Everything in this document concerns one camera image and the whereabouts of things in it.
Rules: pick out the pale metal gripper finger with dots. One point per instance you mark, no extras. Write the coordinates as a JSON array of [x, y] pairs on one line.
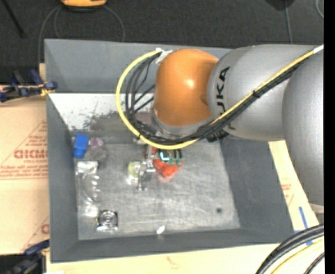
[[141, 178], [151, 172]]

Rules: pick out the red toy fruit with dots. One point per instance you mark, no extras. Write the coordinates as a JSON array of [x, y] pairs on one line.
[[167, 170]]

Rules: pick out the grey metal bin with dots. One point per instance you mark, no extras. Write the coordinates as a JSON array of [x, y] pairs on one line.
[[184, 198]]

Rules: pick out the clear purple plastic thing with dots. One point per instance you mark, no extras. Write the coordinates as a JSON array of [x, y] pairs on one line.
[[98, 148]]

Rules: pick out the small white scrap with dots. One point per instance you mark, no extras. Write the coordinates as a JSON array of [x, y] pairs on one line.
[[160, 230]]

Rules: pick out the blue plastic block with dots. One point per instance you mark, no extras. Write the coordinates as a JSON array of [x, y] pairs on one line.
[[80, 145]]

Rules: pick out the brown cardboard board, red print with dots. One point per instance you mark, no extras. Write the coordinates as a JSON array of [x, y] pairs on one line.
[[19, 181]]

